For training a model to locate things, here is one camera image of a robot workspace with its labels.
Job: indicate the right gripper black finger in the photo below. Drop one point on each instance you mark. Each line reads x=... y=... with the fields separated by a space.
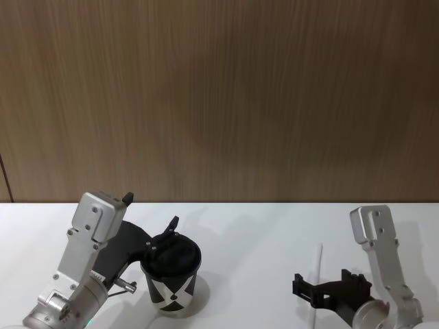
x=353 y=277
x=308 y=289

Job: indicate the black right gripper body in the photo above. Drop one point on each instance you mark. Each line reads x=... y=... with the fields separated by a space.
x=346 y=294

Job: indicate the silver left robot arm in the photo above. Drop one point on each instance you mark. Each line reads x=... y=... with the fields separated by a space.
x=82 y=240

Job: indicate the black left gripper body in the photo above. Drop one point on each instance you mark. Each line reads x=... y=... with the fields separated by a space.
x=123 y=243

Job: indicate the black and white paper cup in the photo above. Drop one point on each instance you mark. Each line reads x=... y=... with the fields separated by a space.
x=171 y=291

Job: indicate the white drinking straw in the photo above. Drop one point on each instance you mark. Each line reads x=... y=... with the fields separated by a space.
x=319 y=260

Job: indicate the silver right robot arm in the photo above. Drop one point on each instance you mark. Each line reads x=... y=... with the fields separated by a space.
x=380 y=233

